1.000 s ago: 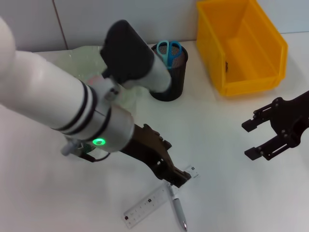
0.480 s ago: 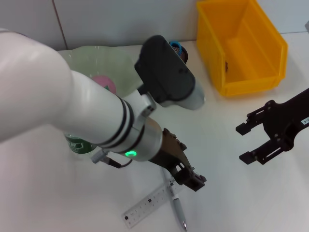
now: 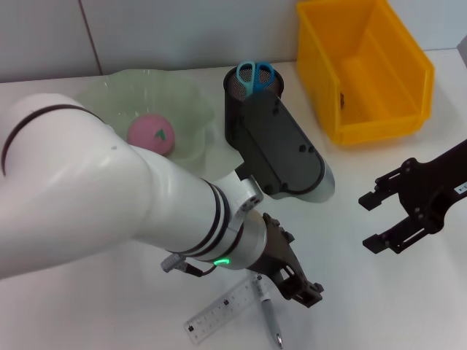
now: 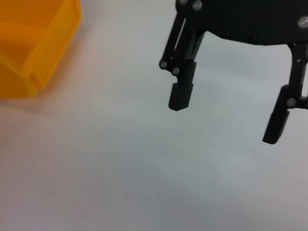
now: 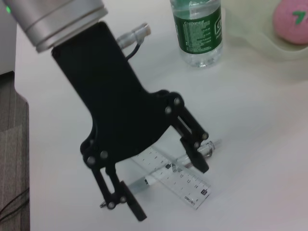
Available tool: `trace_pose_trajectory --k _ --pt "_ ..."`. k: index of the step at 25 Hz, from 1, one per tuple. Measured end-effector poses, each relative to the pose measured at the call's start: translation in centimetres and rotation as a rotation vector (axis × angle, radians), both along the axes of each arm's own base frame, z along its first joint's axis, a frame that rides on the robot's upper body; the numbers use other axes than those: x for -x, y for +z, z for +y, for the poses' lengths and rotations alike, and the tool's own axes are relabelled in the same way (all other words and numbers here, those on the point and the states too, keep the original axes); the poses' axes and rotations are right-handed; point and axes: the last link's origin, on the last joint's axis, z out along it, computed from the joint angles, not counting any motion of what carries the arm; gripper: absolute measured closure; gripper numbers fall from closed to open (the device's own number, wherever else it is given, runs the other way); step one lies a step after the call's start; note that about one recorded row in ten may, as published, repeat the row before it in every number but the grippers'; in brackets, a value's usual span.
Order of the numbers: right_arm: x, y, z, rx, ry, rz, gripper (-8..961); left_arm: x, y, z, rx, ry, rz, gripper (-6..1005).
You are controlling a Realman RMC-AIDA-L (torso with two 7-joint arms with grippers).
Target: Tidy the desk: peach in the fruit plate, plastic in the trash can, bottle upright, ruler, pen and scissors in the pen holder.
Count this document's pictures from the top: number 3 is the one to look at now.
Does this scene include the pink peach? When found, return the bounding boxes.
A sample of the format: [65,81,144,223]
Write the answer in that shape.
[126,113,177,158]

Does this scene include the blue scissors with blade cover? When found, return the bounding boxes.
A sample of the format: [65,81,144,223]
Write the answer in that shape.
[236,61,275,99]

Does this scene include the left gripper cable with plugs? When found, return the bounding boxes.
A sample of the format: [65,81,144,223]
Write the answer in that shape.
[160,253,220,278]

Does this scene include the transparent plastic ruler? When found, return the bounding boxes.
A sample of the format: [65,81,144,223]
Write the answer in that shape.
[184,273,273,346]

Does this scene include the green glass fruit plate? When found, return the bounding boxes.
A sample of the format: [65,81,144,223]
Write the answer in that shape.
[74,68,242,182]

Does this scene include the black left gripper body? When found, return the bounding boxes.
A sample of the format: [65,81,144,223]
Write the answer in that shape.
[247,212,303,281]

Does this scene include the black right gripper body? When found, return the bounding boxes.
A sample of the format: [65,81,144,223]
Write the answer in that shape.
[396,137,467,235]

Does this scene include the black mesh pen cup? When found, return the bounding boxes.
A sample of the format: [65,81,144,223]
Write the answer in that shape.
[223,63,285,158]

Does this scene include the yellow plastic storage bin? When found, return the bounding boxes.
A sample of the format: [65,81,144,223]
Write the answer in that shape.
[296,0,436,147]

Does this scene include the clear grey ballpoint pen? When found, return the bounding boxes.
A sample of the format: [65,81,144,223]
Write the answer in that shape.
[255,275,285,349]

